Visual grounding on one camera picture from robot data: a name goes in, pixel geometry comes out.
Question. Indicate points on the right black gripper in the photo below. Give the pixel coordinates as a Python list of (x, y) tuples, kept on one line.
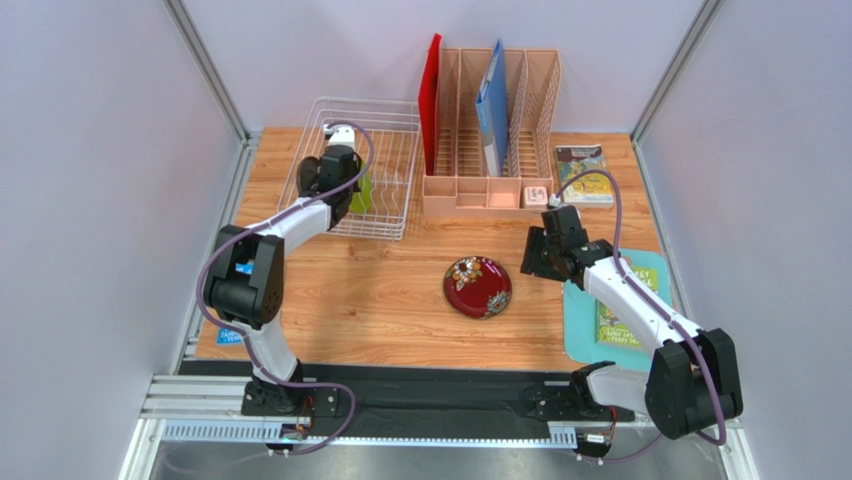
[(539, 257)]

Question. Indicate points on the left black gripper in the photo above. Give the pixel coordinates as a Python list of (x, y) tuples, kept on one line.
[(355, 168)]

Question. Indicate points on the red floral plate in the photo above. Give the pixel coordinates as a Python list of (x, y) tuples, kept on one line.
[(477, 287)]

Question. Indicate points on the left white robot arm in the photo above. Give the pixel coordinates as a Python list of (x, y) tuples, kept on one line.
[(244, 280)]

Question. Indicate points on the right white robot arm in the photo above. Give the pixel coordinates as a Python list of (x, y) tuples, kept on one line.
[(692, 385)]

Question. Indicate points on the green plate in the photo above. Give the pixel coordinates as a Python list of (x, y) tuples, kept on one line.
[(362, 200)]

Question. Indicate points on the white power adapter cube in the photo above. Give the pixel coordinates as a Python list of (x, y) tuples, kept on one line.
[(535, 197)]

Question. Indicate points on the teal cutting board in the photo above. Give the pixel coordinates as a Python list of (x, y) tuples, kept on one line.
[(579, 318)]

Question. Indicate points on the illustrated book back right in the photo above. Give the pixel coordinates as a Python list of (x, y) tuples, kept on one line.
[(580, 183)]

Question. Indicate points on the green storey treehouse book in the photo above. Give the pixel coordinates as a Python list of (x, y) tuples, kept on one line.
[(612, 331)]

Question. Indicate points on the red folder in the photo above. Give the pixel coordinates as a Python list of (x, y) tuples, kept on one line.
[(428, 103)]

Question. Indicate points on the pink desk file organizer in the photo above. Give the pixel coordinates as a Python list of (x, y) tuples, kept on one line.
[(460, 186)]

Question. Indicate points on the blue folder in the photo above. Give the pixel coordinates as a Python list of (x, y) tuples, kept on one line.
[(492, 112)]

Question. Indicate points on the blue storey treehouse book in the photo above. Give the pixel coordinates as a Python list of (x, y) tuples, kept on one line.
[(225, 336)]

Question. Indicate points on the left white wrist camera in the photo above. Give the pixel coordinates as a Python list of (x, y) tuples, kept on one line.
[(340, 135)]

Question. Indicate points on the white wire dish rack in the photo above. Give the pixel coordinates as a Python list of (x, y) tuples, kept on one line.
[(394, 126)]

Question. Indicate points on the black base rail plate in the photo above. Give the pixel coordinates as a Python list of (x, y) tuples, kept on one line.
[(429, 403)]

